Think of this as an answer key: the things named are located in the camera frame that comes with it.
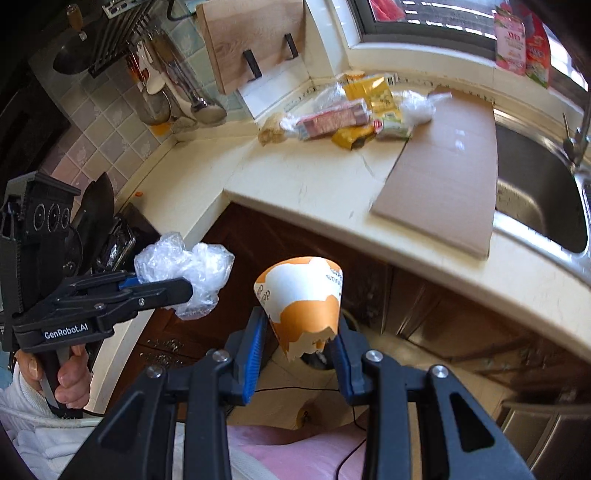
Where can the brown wooden drawer front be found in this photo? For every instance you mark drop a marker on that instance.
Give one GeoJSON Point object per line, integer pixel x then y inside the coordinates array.
{"type": "Point", "coordinates": [152, 331]}
{"type": "Point", "coordinates": [461, 323]}

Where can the red and green packet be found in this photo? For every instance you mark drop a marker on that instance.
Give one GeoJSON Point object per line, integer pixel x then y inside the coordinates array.
{"type": "Point", "coordinates": [538, 50]}

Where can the hanging metal strainer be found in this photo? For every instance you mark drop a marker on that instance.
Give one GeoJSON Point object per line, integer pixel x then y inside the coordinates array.
{"type": "Point", "coordinates": [154, 110]}

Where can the orange and white paper cup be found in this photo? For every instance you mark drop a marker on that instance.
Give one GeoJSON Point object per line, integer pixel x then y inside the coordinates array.
{"type": "Point", "coordinates": [300, 295]}

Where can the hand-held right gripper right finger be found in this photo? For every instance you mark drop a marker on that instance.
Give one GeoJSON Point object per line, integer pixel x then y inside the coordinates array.
{"type": "Point", "coordinates": [345, 371]}

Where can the brown wooden cabinet door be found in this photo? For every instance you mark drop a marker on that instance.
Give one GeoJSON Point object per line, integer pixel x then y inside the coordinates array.
{"type": "Point", "coordinates": [295, 235]}

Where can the brown bread piece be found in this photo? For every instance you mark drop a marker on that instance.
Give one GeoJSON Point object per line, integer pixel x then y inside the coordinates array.
{"type": "Point", "coordinates": [271, 129]}

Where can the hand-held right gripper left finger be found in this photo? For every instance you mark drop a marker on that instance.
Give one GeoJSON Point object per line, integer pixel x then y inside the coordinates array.
{"type": "Point", "coordinates": [256, 353]}

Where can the pink pants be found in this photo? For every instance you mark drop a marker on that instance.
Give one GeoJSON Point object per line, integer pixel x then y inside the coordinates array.
{"type": "Point", "coordinates": [295, 457]}

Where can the knotted clear plastic bag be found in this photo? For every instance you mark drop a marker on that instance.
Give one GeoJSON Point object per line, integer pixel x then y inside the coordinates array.
{"type": "Point", "coordinates": [418, 108]}

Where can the clear plastic wrapper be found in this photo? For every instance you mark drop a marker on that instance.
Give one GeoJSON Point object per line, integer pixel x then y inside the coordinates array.
{"type": "Point", "coordinates": [330, 99]}

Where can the large yellow snack bag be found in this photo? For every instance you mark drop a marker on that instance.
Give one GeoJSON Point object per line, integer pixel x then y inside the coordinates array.
{"type": "Point", "coordinates": [369, 92]}

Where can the black wok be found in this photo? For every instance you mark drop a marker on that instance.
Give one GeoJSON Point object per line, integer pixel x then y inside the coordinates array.
{"type": "Point", "coordinates": [94, 217]}

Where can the black gas stove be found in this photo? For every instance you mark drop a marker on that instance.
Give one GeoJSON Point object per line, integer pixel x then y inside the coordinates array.
{"type": "Point", "coordinates": [117, 244]}

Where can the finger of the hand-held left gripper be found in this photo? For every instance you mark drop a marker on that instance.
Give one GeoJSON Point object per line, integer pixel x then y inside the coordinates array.
{"type": "Point", "coordinates": [161, 293]}
{"type": "Point", "coordinates": [127, 282]}

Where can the black cutting board holder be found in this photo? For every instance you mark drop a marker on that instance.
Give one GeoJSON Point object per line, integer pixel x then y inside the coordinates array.
{"type": "Point", "coordinates": [251, 64]}

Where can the pink carton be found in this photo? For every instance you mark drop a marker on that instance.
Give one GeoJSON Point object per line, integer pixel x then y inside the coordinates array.
{"type": "Point", "coordinates": [510, 41]}

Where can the brown cardboard sheet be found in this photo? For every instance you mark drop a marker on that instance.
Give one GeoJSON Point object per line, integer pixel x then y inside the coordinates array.
{"type": "Point", "coordinates": [443, 175]}

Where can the black hanging utensil rack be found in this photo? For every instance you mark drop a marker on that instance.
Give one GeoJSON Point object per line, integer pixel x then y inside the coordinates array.
{"type": "Point", "coordinates": [115, 37]}

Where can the metal faucet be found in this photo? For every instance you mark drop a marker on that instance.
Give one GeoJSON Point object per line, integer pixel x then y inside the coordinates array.
{"type": "Point", "coordinates": [575, 147]}

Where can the person's left forearm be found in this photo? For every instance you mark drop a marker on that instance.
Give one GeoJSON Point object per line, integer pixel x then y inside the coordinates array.
{"type": "Point", "coordinates": [27, 438]}

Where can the small yellow snack packet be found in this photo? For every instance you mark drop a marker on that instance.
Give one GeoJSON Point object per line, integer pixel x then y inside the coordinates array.
{"type": "Point", "coordinates": [353, 136]}

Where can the wooden cutting board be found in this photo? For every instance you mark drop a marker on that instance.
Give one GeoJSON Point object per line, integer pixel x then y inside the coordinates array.
{"type": "Point", "coordinates": [240, 41]}

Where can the window frame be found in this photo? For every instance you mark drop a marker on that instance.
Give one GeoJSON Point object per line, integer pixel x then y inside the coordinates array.
{"type": "Point", "coordinates": [415, 39]}

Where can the red printed snack packet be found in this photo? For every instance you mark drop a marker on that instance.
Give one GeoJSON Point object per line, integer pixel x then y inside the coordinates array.
{"type": "Point", "coordinates": [332, 117]}

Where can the hanging metal ladle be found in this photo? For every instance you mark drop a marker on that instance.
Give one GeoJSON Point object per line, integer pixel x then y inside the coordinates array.
{"type": "Point", "coordinates": [203, 104]}

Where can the person's left hand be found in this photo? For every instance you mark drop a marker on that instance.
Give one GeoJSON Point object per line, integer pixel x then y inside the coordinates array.
{"type": "Point", "coordinates": [74, 381]}

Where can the stainless steel sink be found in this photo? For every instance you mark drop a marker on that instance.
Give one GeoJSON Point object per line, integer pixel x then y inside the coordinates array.
{"type": "Point", "coordinates": [531, 194]}

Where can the green and white packet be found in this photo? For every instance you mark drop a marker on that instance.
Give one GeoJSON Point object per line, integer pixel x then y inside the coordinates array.
{"type": "Point", "coordinates": [392, 129]}

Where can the hanging white spoon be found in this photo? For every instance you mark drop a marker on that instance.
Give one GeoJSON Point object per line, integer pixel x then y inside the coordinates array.
{"type": "Point", "coordinates": [152, 78]}

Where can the stainless steel appliance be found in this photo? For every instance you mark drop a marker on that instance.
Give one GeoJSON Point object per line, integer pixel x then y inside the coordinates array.
{"type": "Point", "coordinates": [549, 429]}

